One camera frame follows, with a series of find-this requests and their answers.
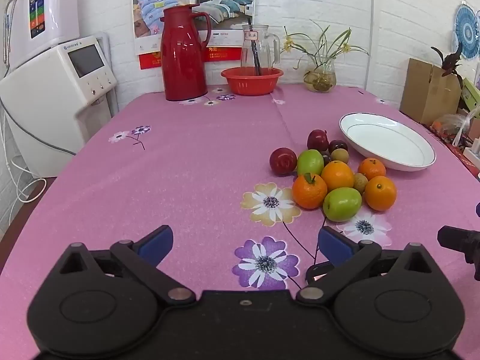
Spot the green box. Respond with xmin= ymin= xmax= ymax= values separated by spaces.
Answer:
xmin=460 ymin=78 xmax=480 ymax=111

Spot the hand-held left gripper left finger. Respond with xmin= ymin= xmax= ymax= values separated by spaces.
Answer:
xmin=56 ymin=225 xmax=196 ymax=305

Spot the red thermos jug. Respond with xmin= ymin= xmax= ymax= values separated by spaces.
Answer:
xmin=160 ymin=4 xmax=213 ymax=102

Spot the orange tangerine with green leaf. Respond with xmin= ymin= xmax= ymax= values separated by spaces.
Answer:
xmin=292 ymin=173 xmax=328 ymax=210

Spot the pink floral tablecloth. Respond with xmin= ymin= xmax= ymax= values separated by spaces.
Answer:
xmin=0 ymin=83 xmax=480 ymax=357

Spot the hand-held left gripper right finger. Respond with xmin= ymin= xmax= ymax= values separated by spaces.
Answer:
xmin=296 ymin=226 xmax=437 ymax=306

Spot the white appliance with screen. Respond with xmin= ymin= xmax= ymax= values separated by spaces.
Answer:
xmin=0 ymin=34 xmax=119 ymax=179

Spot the purple leaf plant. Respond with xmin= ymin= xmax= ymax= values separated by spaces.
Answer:
xmin=430 ymin=43 xmax=466 ymax=89

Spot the white wall water purifier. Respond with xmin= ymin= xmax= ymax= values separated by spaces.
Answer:
xmin=4 ymin=0 xmax=81 ymax=70

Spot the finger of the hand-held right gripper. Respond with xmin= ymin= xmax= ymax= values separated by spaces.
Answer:
xmin=437 ymin=226 xmax=480 ymax=281

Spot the cardboard box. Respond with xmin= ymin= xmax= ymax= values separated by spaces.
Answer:
xmin=399 ymin=58 xmax=463 ymax=125

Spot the green apple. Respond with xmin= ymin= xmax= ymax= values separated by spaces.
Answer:
xmin=323 ymin=187 xmax=363 ymax=222
xmin=296 ymin=149 xmax=325 ymax=176

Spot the grey hose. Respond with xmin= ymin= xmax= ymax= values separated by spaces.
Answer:
xmin=0 ymin=94 xmax=77 ymax=157

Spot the white wall conduit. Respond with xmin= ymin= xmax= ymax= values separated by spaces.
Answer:
xmin=365 ymin=0 xmax=376 ymax=91

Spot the red apple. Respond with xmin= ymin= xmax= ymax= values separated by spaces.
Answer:
xmin=307 ymin=129 xmax=329 ymax=152
xmin=269 ymin=147 xmax=298 ymax=176

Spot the large blue round wall decoration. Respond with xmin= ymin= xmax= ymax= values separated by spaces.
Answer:
xmin=453 ymin=4 xmax=480 ymax=61

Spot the clear plastic bag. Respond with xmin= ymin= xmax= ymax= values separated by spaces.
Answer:
xmin=431 ymin=112 xmax=474 ymax=147

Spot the white oval plate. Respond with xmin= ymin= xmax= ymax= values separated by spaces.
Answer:
xmin=339 ymin=112 xmax=437 ymax=172

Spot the white cable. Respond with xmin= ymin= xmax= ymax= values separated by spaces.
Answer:
xmin=0 ymin=112 xmax=47 ymax=204

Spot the green flowering plant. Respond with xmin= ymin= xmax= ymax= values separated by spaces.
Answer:
xmin=280 ymin=19 xmax=370 ymax=72

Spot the red plastic basin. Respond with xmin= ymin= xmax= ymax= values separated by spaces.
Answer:
xmin=220 ymin=67 xmax=284 ymax=96

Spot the black stirrer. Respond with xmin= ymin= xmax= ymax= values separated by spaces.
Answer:
xmin=246 ymin=17 xmax=262 ymax=76

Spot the glass pitcher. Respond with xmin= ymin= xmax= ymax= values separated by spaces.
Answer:
xmin=241 ymin=24 xmax=281 ymax=72

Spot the glass vase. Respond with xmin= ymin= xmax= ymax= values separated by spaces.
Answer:
xmin=303 ymin=55 xmax=336 ymax=93

